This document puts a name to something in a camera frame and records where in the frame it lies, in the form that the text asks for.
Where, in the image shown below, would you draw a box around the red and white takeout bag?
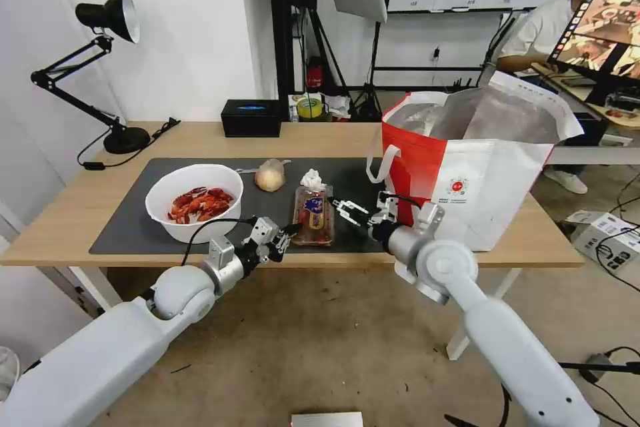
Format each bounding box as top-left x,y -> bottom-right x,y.
365,71 -> 585,254

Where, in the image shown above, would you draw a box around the crumpled white tissue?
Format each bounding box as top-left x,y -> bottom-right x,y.
299,168 -> 327,191

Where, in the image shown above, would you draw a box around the black tissue box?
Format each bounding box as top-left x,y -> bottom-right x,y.
220,98 -> 283,139

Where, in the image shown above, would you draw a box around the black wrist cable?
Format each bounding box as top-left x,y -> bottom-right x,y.
178,216 -> 259,268
381,192 -> 425,211

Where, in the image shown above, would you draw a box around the bun in clear plastic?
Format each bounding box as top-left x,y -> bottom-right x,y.
253,158 -> 293,193

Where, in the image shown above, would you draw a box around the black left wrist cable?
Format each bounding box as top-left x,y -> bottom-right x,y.
178,216 -> 259,268

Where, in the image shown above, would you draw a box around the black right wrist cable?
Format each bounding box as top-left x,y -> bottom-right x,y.
381,192 -> 425,211

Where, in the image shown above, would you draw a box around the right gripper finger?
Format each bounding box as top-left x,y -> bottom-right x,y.
331,197 -> 370,214
338,208 -> 373,228

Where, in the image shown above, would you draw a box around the computer monitor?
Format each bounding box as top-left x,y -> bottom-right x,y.
546,0 -> 640,81

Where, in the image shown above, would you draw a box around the black desk mat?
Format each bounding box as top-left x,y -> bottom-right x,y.
88,156 -> 401,256

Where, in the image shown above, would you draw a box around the black metal rack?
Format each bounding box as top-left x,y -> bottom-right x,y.
267,0 -> 322,123

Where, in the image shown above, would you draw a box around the person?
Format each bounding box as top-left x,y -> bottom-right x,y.
495,0 -> 640,195

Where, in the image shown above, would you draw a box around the black tripod stand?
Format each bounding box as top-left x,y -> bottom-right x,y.
348,20 -> 387,121

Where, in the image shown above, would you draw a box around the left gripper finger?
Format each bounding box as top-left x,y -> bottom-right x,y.
269,239 -> 293,264
276,222 -> 303,243

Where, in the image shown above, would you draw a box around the robot front shell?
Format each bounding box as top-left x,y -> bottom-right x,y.
291,411 -> 365,427

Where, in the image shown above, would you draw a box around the black lamp cable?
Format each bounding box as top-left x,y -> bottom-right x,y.
76,116 -> 182,171

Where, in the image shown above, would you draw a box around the black floor stand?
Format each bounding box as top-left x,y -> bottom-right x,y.
557,346 -> 640,384

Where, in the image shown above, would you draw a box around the white round bowl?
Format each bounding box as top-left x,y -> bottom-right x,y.
144,162 -> 245,244

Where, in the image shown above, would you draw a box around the black desk lamp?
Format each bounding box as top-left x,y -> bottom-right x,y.
29,0 -> 153,155

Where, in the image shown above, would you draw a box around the red canister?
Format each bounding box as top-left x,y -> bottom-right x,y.
305,56 -> 325,93

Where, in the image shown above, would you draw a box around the printed cardboard box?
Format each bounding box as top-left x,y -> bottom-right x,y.
571,211 -> 640,276

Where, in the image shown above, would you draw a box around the clear plastic food package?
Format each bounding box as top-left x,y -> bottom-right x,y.
290,183 -> 335,248

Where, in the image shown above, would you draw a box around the red crayfish shells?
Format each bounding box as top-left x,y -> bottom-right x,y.
167,186 -> 237,224

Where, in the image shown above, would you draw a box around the white plastic bag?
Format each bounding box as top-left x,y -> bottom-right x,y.
323,93 -> 352,121

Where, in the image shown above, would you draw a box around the yellow tape roll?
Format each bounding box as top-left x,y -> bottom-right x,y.
295,95 -> 327,122

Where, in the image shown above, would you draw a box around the wooden desk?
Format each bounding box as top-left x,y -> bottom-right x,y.
529,62 -> 640,129

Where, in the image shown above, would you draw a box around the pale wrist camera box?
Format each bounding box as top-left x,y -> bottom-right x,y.
375,190 -> 401,222
251,218 -> 279,247

